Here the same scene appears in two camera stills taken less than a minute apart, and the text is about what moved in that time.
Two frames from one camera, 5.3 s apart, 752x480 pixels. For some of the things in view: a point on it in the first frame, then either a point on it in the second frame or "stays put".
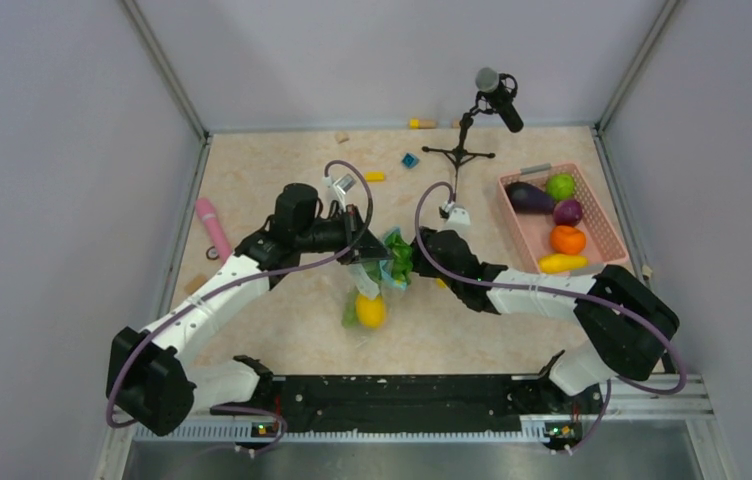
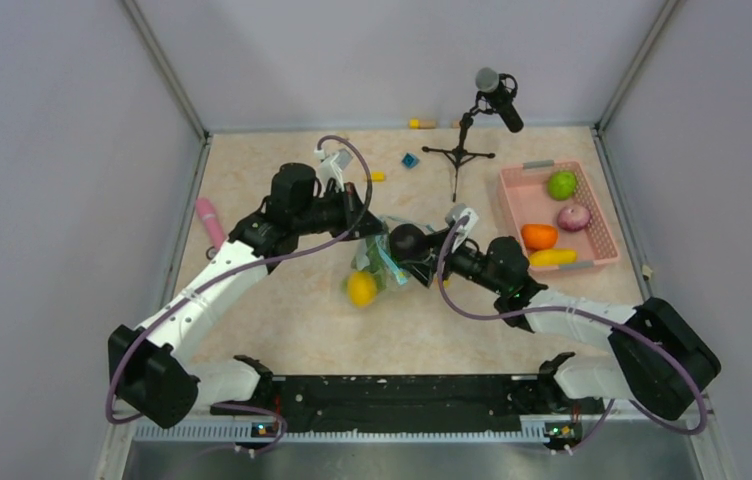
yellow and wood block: (416, 124) stays put
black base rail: (423, 404) stays put
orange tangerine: (566, 240) to (539, 236)
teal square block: (410, 160) stays put
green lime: (560, 186) stays put
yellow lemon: (371, 312) to (362, 289)
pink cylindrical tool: (207, 212) stays put
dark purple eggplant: (527, 198) to (406, 241)
